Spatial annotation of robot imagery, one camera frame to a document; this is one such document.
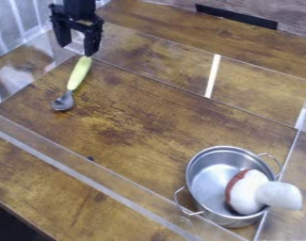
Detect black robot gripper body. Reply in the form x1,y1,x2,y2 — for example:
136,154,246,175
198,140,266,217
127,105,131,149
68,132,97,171
48,0,104,34

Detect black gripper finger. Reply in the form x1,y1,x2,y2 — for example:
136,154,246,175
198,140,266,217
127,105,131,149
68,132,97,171
53,23,72,47
83,29,101,56

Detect green handled metal spoon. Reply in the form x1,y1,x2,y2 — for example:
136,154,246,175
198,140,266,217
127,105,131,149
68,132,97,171
52,56,92,111

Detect black bar on table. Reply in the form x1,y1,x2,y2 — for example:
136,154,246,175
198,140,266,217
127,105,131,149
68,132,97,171
195,4,278,30

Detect silver metal pot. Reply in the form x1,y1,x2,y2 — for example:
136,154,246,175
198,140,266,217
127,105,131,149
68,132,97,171
172,145,284,230

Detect clear acrylic barrier panel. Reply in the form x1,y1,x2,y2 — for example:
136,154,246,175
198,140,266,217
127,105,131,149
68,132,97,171
0,116,247,241

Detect white plush mushroom toy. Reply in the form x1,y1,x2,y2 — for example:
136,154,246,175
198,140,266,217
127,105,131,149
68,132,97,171
224,169,304,217

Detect clear acrylic triangle bracket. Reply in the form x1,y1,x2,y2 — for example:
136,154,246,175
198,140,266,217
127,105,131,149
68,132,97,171
64,30,84,56

